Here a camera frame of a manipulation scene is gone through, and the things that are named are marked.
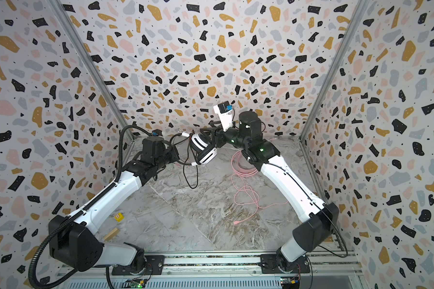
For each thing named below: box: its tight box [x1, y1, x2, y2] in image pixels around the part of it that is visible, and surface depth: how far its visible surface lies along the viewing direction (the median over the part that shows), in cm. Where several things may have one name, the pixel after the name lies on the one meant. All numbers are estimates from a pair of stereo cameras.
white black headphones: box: [189, 127, 218, 165], surface depth 76 cm
